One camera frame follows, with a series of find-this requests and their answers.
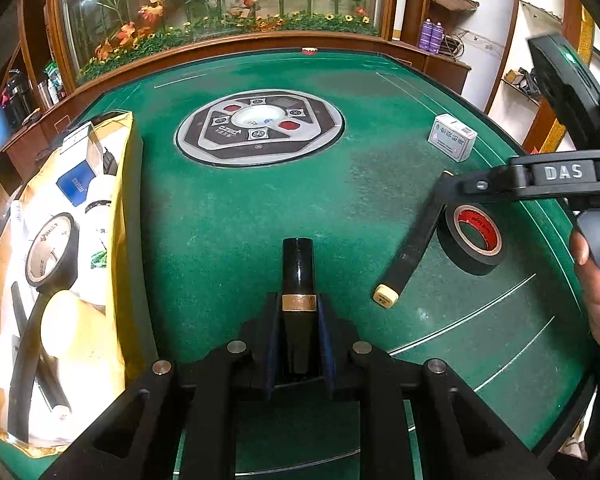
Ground round mahjong table control panel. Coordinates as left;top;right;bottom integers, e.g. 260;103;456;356
174;89;346;168

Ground small white printed box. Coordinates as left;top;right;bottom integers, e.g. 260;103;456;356
427;114;478;162

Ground black tape roll red core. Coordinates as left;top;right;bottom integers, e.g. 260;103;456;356
437;204;505;275

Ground small white blue box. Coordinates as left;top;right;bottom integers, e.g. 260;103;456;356
56;160;96;206

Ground yellow fabric storage tray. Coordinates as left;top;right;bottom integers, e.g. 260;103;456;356
0;110;157;460

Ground black tube with gold band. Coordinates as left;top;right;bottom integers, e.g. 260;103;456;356
282;237;317;375

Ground person's right hand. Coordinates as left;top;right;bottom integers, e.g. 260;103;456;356
569;229;600;345

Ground black tape roll white core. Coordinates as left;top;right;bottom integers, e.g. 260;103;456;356
24;212;79;294

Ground purple spray bottles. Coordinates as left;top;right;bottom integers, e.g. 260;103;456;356
418;18;444;54

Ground artificial flower display window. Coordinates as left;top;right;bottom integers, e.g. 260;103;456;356
46;0;396;86

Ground black marker with cream cap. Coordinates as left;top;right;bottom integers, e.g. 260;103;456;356
372;170;453;309

